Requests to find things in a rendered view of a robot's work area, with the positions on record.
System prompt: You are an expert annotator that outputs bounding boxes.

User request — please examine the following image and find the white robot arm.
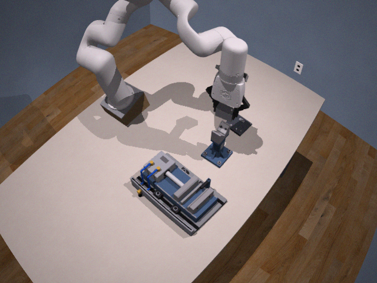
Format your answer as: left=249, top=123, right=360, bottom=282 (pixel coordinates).
left=76, top=0, right=249, bottom=110

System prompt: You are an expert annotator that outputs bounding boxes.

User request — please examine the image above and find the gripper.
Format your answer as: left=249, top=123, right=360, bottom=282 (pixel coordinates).
left=206, top=72, right=250, bottom=120

